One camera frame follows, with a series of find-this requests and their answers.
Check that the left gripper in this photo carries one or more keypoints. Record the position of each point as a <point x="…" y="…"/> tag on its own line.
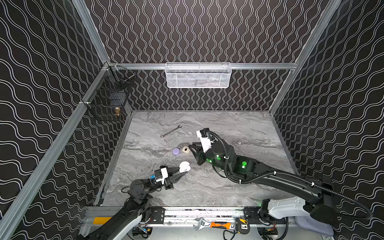
<point x="169" y="178"/>

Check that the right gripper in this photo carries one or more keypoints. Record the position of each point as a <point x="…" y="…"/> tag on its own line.
<point x="199" y="154"/>

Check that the beige earbud charging case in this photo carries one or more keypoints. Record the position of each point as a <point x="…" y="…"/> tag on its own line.
<point x="186" y="149"/>

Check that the white round earbud case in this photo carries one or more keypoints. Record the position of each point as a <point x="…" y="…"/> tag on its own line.
<point x="184" y="167"/>

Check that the purple earbud case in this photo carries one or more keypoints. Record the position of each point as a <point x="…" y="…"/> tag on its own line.
<point x="176" y="151"/>

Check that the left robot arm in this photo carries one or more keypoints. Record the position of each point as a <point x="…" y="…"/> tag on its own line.
<point x="137" y="208"/>

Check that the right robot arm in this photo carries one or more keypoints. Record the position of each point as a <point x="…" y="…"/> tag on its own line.
<point x="313" y="198"/>

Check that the silver wrench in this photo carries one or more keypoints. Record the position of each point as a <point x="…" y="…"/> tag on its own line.
<point x="169" y="132"/>

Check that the white mesh basket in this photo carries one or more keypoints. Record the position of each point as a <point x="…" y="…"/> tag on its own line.
<point x="194" y="75"/>

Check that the black tape measure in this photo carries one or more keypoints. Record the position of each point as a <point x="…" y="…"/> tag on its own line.
<point x="242" y="226"/>

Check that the grey cloth pad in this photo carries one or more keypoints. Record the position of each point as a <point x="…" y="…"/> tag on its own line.
<point x="312" y="225"/>

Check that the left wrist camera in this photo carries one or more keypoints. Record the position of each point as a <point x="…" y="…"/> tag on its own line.
<point x="160" y="176"/>

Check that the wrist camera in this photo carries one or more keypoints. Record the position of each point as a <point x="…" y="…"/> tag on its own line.
<point x="206" y="142"/>
<point x="160" y="176"/>

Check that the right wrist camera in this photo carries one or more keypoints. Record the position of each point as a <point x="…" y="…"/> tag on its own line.
<point x="206" y="142"/>

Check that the adjustable wrench orange handle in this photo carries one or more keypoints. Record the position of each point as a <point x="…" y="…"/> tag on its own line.
<point x="202" y="223"/>

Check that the black wire basket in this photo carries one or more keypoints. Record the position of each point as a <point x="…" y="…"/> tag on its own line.
<point x="108" y="102"/>

